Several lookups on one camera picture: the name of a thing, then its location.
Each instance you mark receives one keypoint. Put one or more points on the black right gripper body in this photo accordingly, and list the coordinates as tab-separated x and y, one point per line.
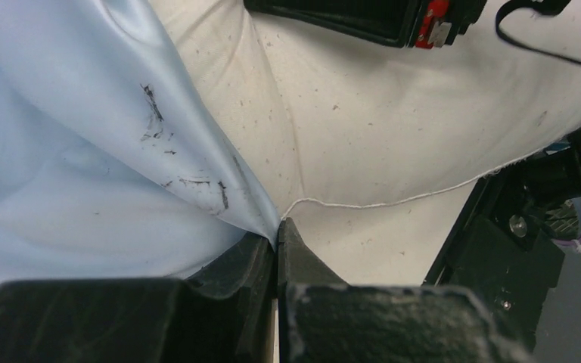
423	24

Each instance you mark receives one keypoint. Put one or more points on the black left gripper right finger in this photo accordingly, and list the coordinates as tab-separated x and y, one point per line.
322	318

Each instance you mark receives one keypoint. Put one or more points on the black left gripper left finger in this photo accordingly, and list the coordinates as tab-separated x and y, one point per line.
222	313

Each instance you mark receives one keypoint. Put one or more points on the white pillow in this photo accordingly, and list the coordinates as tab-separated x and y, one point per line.
323	116

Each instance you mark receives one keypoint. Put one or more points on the light blue pillowcase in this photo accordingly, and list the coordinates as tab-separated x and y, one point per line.
110	163

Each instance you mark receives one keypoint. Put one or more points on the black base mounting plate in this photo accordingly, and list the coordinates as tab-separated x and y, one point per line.
498	248

